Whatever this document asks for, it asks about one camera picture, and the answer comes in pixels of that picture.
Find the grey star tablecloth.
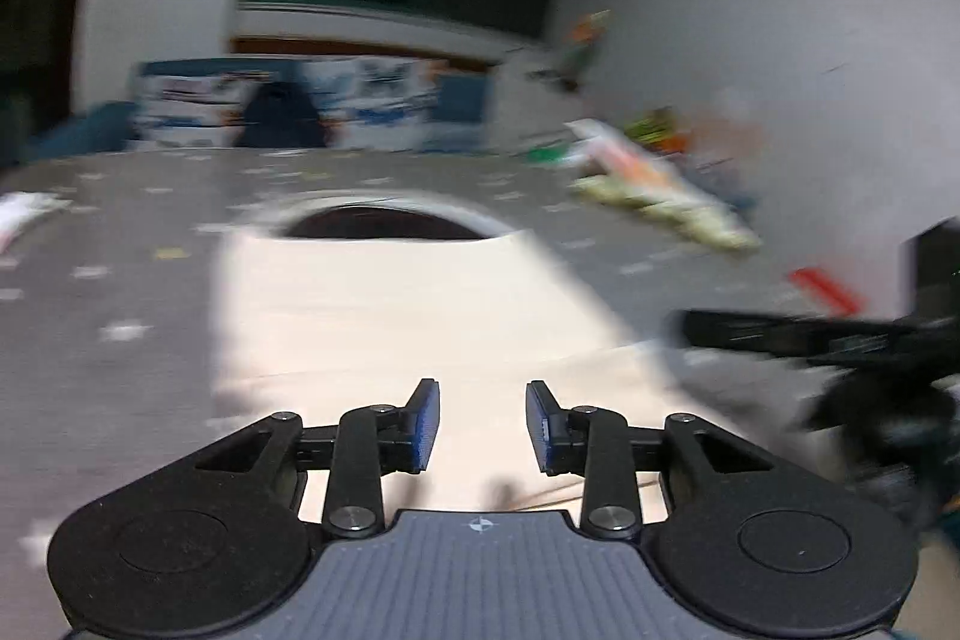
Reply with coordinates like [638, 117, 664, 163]
[2, 149, 832, 638]

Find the teddy bear toy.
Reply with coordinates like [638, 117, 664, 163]
[625, 106, 686, 156]

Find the white pink glove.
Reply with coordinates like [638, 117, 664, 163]
[0, 191, 70, 253]

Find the green patterned cloth pad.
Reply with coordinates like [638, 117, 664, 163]
[569, 175, 761, 253]

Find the cream white sweater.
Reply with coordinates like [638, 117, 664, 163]
[212, 229, 695, 512]

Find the butterfly pattern sofa cushion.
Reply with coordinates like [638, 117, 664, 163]
[130, 58, 301, 149]

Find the black backpack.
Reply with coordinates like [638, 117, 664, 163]
[233, 81, 332, 149]

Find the round induction cooktop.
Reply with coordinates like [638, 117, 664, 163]
[249, 188, 517, 242]

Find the orange artificial flower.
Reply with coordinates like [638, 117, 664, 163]
[556, 10, 610, 83]

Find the blue sofa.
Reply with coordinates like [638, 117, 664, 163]
[23, 55, 493, 161]

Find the red box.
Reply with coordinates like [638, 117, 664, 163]
[788, 266, 864, 317]

